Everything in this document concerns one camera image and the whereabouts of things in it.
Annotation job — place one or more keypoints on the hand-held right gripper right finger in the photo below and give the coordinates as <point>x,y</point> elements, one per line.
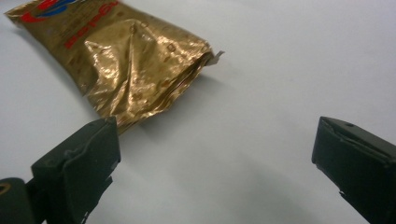
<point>358,158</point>

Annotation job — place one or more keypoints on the gold foil snack bag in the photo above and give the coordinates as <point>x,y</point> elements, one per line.
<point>124,59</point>

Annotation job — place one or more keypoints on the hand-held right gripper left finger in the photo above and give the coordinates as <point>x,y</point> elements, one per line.
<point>79,169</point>

